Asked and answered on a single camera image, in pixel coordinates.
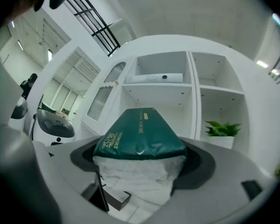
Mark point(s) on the green plant in white pot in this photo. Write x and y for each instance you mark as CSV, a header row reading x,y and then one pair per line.
x,y
220,134

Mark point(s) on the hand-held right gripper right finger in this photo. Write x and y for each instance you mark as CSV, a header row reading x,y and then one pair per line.
x,y
219,195

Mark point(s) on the white desk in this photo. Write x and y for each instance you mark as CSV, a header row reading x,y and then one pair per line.
x,y
144,206

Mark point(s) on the white shelving unit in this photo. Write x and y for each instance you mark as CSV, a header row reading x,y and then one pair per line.
x,y
252,97

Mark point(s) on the black railing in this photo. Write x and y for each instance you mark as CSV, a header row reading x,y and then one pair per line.
x,y
100,31

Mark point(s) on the green and white packaged bag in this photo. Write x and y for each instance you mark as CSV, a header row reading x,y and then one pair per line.
x,y
140,136

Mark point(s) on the brown open box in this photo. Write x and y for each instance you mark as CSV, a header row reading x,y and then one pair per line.
x,y
117,200

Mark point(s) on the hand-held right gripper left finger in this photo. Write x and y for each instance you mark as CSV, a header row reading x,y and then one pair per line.
x,y
67,178

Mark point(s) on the long white device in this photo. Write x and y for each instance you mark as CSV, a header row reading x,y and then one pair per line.
x,y
151,78

